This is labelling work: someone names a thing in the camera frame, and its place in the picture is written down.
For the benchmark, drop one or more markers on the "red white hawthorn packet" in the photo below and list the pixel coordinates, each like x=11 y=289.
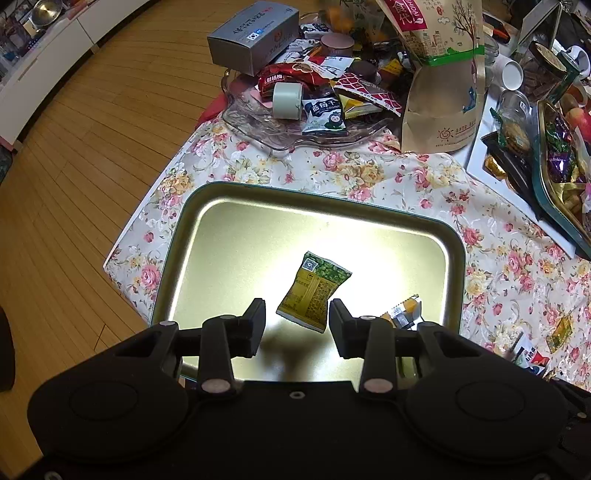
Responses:
x=528 y=357

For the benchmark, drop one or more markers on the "small glass cookie jar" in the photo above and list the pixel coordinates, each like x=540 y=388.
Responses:
x=512 y=117

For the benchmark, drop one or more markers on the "white tv cabinet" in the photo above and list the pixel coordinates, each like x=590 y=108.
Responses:
x=35 y=75

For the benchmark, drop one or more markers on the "clear glass dish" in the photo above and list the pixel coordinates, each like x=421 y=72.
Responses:
x=247 y=116

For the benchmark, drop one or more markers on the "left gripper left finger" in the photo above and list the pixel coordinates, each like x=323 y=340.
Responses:
x=249 y=329

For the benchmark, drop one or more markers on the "green pea snack packet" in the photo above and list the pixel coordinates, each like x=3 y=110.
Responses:
x=307 y=301

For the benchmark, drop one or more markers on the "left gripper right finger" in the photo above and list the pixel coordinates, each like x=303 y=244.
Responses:
x=348 y=331

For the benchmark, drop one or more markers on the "gold tray with snacks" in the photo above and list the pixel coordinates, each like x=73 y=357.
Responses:
x=561 y=175

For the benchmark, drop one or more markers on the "raisin packet in dish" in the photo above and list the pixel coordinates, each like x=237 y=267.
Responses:
x=324 y=117

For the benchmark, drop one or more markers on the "gold candy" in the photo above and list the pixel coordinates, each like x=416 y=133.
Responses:
x=561 y=333

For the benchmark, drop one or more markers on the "white jar lid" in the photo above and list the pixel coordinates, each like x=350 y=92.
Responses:
x=509 y=74

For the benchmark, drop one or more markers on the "floral tablecloth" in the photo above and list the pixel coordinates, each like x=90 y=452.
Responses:
x=518 y=279

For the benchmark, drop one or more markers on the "grey cardboard box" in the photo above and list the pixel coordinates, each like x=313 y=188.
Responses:
x=254 y=37

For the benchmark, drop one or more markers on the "white tape roll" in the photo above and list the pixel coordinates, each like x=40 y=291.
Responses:
x=287 y=98

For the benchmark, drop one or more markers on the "red snack packet in dish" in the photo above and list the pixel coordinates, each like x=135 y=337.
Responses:
x=297 y=72

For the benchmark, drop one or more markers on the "large kraft paper snack bag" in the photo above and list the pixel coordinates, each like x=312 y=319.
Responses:
x=445 y=42

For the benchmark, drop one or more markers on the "large glass jar brown lid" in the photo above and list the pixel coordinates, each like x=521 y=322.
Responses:
x=542 y=71

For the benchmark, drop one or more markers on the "orange white small packet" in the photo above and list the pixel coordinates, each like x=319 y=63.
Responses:
x=404 y=315

